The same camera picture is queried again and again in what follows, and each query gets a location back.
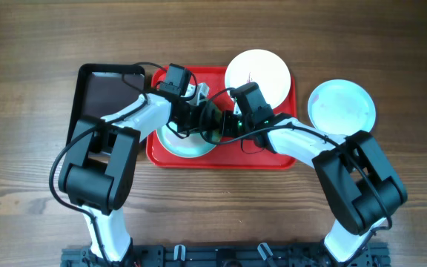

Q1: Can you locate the light blue plate front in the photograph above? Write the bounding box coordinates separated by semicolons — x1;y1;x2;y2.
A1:
156;122;216;159

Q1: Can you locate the light blue plate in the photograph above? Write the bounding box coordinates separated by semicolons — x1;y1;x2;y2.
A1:
307;79;377;136
156;122;216;159

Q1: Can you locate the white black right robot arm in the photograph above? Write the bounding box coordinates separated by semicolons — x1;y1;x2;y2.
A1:
219;111;408;264

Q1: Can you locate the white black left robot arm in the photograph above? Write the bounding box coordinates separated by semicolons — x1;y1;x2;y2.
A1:
49;93;222;266

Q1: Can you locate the red tray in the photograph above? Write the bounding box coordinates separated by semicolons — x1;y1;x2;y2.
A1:
146;65;297;170

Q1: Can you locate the black tray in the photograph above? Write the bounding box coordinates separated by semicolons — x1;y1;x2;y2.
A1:
67;63;145;142

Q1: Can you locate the white plate back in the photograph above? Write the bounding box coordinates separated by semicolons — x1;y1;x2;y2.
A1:
224;49;293;109

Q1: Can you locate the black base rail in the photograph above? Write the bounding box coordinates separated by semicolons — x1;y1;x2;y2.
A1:
60;243;391;267

